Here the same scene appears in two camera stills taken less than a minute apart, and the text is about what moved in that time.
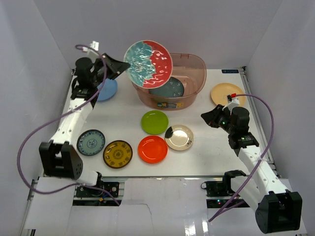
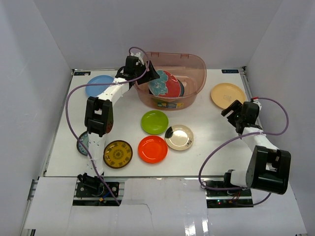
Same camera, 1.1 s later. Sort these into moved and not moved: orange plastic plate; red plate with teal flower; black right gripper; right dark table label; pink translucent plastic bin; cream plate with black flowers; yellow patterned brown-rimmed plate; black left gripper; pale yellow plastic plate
Moved: black left gripper; black right gripper; red plate with teal flower
Not moved: cream plate with black flowers; pink translucent plastic bin; yellow patterned brown-rimmed plate; orange plastic plate; pale yellow plastic plate; right dark table label
